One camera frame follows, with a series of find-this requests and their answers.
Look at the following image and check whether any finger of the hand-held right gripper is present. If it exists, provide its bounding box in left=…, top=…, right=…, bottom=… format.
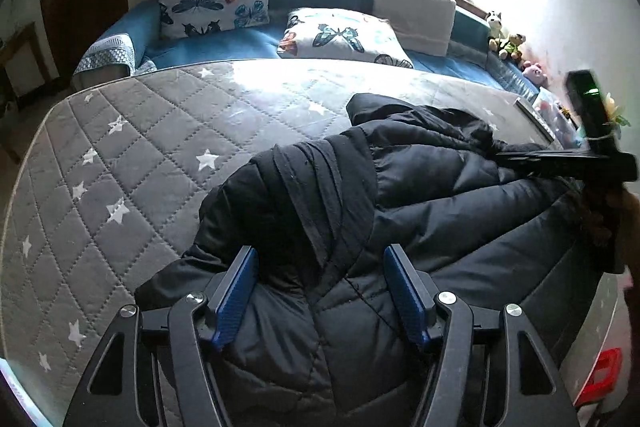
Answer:
left=495, top=149, right=592, bottom=180

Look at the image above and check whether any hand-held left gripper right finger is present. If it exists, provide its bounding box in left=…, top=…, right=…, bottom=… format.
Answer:
left=384, top=243, right=581, bottom=427

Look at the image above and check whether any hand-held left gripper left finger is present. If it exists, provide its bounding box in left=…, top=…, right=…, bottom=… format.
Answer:
left=64, top=245, right=260, bottom=427

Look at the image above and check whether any black puffer jacket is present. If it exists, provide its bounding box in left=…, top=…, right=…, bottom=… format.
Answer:
left=135, top=93, right=608, bottom=413

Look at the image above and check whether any person's right hand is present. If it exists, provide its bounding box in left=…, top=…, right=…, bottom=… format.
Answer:
left=614, top=187, right=640, bottom=280

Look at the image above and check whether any artificial flower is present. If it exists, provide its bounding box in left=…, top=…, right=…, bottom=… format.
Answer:
left=602, top=93, right=632, bottom=128

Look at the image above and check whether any clear storage box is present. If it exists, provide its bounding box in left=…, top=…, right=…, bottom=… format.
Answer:
left=532, top=87, right=576, bottom=132

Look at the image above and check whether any pink plush toy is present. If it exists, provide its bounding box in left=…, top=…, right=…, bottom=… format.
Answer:
left=521, top=61, right=550, bottom=86

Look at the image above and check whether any green yellow plush toy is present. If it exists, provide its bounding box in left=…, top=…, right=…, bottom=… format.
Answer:
left=499, top=33, right=527, bottom=62

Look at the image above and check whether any black white plush toy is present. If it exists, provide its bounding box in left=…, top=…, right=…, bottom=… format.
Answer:
left=486, top=10, right=506, bottom=52

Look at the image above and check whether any grey star quilted mattress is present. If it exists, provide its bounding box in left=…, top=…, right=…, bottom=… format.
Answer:
left=0, top=59, right=626, bottom=427

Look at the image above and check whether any beige cushion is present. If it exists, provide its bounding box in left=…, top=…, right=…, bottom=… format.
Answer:
left=372, top=0, right=457, bottom=58

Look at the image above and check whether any red plastic stool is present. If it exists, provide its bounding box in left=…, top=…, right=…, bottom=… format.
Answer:
left=575, top=348, right=623, bottom=408

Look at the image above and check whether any small butterfly print pillow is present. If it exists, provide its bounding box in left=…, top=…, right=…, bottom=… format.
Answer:
left=276, top=7, right=415, bottom=69

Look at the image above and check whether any wooden desk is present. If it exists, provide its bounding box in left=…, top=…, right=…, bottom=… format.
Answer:
left=0, top=22, right=51, bottom=162

